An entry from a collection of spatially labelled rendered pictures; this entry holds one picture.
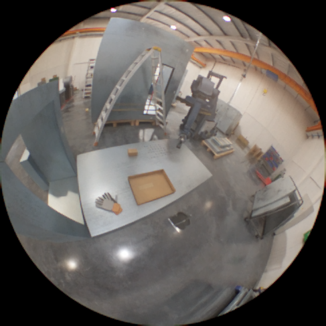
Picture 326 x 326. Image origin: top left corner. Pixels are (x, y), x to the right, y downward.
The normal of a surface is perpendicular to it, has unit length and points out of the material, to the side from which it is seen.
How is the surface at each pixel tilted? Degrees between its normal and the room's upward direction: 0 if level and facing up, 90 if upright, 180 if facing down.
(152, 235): 0
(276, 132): 90
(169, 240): 0
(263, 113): 90
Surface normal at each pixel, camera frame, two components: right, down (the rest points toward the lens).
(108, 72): 0.48, 0.73
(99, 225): 0.30, -0.66
